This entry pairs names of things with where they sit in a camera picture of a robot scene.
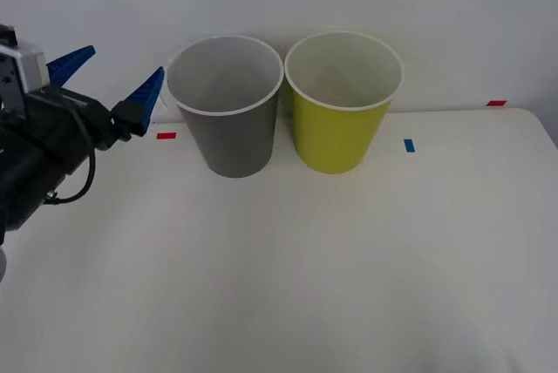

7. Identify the grey plastic bin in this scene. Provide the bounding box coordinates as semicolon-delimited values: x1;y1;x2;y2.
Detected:
166;34;286;180

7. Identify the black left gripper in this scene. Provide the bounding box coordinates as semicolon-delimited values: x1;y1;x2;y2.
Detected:
8;44;167;179

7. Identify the yellow-green plastic bin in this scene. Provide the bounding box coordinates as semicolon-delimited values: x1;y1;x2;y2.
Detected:
283;30;405;175

